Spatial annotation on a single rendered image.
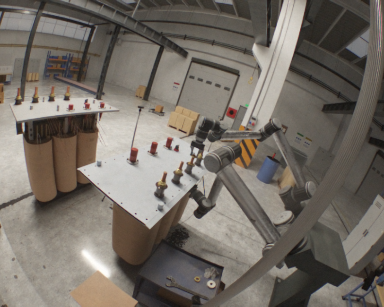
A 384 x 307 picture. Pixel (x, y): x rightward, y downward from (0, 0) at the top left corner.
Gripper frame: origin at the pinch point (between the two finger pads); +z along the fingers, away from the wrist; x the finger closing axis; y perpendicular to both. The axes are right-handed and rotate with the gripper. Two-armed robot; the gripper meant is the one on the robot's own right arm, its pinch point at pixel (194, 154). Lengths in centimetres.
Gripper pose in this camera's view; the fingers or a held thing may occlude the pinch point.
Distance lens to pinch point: 165.2
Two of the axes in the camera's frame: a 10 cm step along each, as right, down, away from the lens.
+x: 8.9, 4.1, -1.9
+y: -3.2, 2.6, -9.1
